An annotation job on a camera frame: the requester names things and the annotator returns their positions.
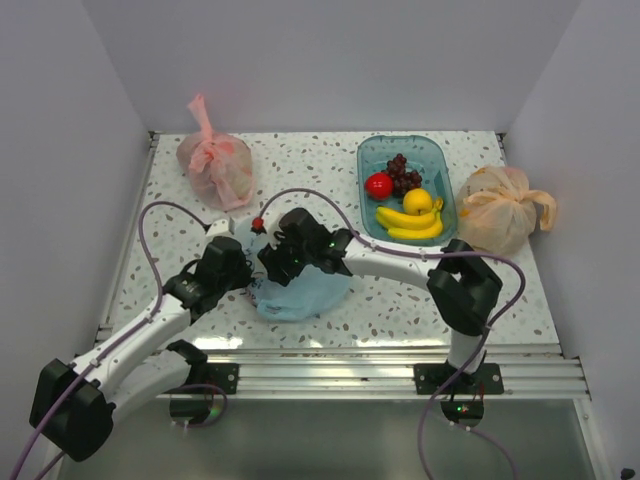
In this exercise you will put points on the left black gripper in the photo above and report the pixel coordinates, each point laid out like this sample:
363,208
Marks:
244,278

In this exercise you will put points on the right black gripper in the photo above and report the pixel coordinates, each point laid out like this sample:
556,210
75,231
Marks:
273,258

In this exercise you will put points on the light blue printed plastic bag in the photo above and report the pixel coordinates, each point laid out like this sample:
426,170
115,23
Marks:
308,295

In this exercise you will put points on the red apple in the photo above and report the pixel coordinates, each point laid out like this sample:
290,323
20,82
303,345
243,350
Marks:
379,186

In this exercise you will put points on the dark red grape bunch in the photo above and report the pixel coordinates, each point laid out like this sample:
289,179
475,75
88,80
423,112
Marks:
403,179

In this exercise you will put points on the yellow apple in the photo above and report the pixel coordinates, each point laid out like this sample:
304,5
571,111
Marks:
417,202

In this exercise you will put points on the yellow banana bunch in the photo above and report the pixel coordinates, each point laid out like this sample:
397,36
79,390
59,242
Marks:
404,226

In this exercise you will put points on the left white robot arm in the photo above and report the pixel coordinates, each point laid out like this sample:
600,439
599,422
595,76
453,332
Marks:
77,404

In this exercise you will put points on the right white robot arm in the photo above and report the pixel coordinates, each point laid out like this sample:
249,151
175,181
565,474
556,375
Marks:
462,286

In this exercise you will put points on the pink knotted plastic bag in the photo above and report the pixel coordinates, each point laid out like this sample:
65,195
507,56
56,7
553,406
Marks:
218,166

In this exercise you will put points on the orange knotted plastic bag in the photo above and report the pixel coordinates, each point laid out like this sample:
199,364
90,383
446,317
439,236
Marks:
497,210

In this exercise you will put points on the teal transparent plastic tray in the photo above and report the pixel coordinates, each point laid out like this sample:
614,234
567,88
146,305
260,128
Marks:
423,155

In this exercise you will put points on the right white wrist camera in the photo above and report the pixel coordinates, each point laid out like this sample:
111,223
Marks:
264,225

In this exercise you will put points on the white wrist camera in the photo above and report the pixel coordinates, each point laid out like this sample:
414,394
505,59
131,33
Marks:
224,227
264,225

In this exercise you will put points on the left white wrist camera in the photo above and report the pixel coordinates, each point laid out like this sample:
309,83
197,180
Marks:
224,227

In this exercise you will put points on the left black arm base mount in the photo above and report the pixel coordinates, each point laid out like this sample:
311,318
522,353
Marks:
202,399

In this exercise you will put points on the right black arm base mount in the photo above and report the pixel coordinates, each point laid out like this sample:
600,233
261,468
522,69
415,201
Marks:
462,401

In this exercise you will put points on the aluminium table front rail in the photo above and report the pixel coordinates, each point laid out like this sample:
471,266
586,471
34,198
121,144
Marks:
537,372

